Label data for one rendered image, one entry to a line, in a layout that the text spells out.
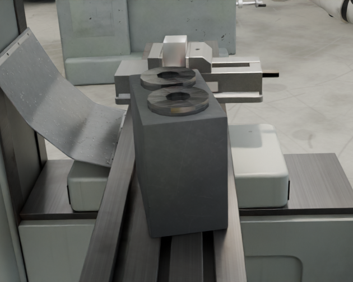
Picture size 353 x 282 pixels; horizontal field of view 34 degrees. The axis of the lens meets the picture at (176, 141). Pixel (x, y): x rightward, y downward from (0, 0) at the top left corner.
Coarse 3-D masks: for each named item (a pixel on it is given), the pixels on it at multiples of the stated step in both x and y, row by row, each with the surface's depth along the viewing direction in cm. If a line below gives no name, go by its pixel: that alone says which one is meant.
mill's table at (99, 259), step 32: (128, 128) 124; (128, 160) 110; (128, 192) 99; (96, 224) 90; (128, 224) 94; (96, 256) 83; (128, 256) 82; (160, 256) 86; (192, 256) 82; (224, 256) 82
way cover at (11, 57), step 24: (24, 48) 135; (0, 72) 119; (24, 72) 129; (48, 72) 142; (24, 96) 124; (48, 96) 135; (72, 96) 145; (48, 120) 127; (72, 120) 135; (96, 120) 142; (120, 120) 146; (96, 144) 131
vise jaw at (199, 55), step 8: (192, 48) 138; (200, 48) 137; (208, 48) 140; (192, 56) 132; (200, 56) 132; (208, 56) 135; (192, 64) 132; (200, 64) 132; (208, 64) 132; (200, 72) 133; (208, 72) 133
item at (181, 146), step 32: (160, 96) 84; (192, 96) 83; (160, 128) 79; (192, 128) 79; (224, 128) 80; (160, 160) 81; (192, 160) 82; (224, 160) 82; (160, 192) 83; (192, 192) 84; (224, 192) 85; (160, 224) 85; (192, 224) 86; (224, 224) 87
